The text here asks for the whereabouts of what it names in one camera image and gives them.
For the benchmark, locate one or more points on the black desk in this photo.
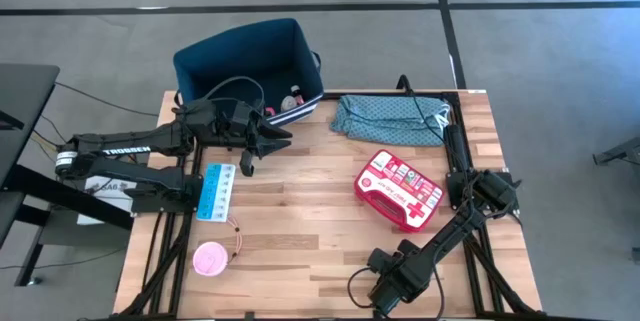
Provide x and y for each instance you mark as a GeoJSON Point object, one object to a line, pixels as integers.
{"type": "Point", "coordinates": [25, 96]}

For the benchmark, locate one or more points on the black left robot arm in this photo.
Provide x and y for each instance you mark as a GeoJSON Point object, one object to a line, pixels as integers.
{"type": "Point", "coordinates": [125, 151]}

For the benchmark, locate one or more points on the navy white striped fabric basket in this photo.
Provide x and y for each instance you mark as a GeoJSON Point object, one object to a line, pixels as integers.
{"type": "Point", "coordinates": [235, 61]}

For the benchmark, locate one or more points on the teal patterned cloth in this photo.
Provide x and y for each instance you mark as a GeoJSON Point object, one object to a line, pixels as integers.
{"type": "Point", "coordinates": [385, 121]}

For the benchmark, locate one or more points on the white cardboard box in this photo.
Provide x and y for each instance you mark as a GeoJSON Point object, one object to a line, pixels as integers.
{"type": "Point", "coordinates": [117, 193]}

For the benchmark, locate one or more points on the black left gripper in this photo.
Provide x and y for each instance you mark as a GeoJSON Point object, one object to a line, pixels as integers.
{"type": "Point", "coordinates": [240, 126]}

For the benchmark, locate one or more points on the blue white pill organizer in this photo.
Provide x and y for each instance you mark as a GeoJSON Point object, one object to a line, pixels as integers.
{"type": "Point", "coordinates": [215, 193]}

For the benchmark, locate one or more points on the black stand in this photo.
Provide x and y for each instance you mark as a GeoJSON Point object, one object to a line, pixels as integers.
{"type": "Point", "coordinates": [620, 152]}

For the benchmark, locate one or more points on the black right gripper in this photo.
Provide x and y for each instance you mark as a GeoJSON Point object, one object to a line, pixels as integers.
{"type": "Point", "coordinates": [400, 276]}

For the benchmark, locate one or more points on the red first aid kit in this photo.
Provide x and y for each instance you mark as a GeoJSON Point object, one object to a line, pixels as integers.
{"type": "Point", "coordinates": [400, 191]}

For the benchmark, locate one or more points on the small white bottle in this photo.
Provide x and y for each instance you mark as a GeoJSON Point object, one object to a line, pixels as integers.
{"type": "Point", "coordinates": [290, 103]}

